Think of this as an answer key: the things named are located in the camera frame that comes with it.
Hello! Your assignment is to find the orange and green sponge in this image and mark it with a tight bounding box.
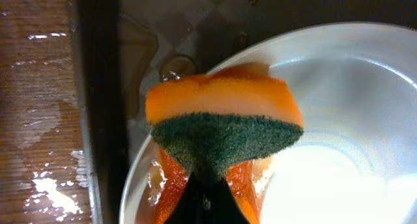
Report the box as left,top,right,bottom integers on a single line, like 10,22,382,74
145,63,304,223

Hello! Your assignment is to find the white plate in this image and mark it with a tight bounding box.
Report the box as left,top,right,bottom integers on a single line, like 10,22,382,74
119,23,416,223

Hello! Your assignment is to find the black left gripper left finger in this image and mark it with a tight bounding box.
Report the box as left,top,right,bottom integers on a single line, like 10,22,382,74
164,173,207,224

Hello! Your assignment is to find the black plastic tray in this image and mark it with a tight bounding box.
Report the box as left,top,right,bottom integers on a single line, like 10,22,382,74
70,0,416,223

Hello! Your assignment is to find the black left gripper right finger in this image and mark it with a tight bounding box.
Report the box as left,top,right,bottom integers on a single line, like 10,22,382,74
205,178,250,224

